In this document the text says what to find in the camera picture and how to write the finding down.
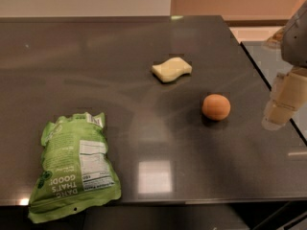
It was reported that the yellow sponge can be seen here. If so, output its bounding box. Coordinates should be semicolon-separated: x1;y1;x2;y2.
152;57;192;82

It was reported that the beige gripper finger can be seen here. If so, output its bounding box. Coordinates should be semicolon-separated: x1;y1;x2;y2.
262;68;307;130
264;27;284;49

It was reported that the orange fruit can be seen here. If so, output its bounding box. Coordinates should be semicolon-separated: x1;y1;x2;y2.
201;94;231;121

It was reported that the green rice chip bag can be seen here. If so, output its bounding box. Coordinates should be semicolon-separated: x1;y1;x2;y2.
28;112;121;223

